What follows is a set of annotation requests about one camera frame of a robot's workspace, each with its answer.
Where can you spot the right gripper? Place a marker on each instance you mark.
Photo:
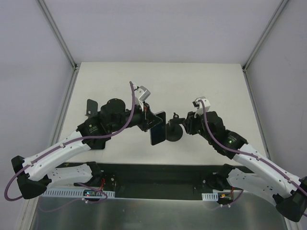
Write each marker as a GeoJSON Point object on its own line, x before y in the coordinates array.
{"type": "Point", "coordinates": [187, 122]}

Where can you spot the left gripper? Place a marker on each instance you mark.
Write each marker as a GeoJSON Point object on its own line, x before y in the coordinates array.
{"type": "Point", "coordinates": [147, 119]}

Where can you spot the silver-edged black phone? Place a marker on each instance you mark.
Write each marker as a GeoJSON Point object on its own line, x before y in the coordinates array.
{"type": "Point", "coordinates": [158, 132]}

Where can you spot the black round phone stand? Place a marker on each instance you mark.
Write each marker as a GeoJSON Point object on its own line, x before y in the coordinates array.
{"type": "Point", "coordinates": [174, 131]}

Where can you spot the wooden base phone stand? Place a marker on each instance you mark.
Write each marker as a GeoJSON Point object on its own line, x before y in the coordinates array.
{"type": "Point", "coordinates": [91, 108]}

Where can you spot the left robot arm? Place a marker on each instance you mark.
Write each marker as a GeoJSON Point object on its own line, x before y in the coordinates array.
{"type": "Point", "coordinates": [39, 172]}

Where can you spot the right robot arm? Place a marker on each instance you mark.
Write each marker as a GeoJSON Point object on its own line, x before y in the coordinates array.
{"type": "Point", "coordinates": [287, 192]}

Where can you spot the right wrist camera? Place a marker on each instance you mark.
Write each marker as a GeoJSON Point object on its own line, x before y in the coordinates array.
{"type": "Point", "coordinates": [202, 104]}

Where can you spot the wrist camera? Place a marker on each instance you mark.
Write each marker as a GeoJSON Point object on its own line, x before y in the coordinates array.
{"type": "Point", "coordinates": [202, 104]}
{"type": "Point", "coordinates": [141, 93]}

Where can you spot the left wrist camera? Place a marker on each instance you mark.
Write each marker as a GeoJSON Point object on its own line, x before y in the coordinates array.
{"type": "Point", "coordinates": [141, 93]}

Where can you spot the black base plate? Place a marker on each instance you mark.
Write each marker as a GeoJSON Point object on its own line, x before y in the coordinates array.
{"type": "Point", "coordinates": [149, 181]}

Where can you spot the right white cable duct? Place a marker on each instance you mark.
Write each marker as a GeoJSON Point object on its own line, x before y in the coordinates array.
{"type": "Point", "coordinates": [210, 196]}

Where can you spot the white cable duct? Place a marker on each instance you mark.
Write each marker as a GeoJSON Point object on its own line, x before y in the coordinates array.
{"type": "Point", "coordinates": [210, 196]}
{"type": "Point", "coordinates": [77, 193]}

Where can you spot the left white cable duct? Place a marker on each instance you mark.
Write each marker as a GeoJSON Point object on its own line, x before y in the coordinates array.
{"type": "Point", "coordinates": [77, 193]}

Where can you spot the left aluminium frame post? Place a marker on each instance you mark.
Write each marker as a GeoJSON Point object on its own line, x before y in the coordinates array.
{"type": "Point", "coordinates": [56, 32]}

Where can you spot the aluminium frame post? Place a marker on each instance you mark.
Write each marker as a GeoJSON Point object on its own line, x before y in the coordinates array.
{"type": "Point", "coordinates": [266, 32]}
{"type": "Point", "coordinates": [56, 32]}

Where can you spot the right aluminium frame post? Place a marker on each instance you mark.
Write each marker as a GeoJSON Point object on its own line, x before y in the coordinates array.
{"type": "Point", "coordinates": [266, 32]}

